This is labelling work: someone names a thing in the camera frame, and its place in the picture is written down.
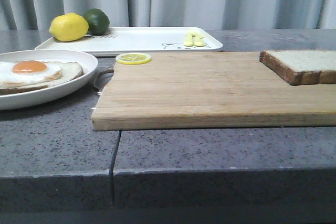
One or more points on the yellow pasta piece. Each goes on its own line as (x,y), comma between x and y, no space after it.
(198,39)
(188,40)

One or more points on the metal cutting board handle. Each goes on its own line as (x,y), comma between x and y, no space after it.
(102,78)

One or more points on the left yellow pasta piece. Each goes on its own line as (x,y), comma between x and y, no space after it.
(188,40)

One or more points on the bread slice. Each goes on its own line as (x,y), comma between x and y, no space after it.
(68,71)
(301,67)

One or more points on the right yellow pasta piece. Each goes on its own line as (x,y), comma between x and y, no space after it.
(198,39)

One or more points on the white round plate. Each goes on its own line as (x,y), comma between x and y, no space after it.
(88,62)

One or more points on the fried egg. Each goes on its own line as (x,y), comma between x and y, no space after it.
(17,74)

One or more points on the wooden cutting board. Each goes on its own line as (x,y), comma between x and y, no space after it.
(207,90)

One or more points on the green lime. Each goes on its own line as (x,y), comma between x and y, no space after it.
(98,21)

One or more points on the white rectangular tray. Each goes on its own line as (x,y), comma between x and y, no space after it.
(120,40)

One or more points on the yellow lemon slice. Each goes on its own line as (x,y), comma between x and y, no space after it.
(133,58)

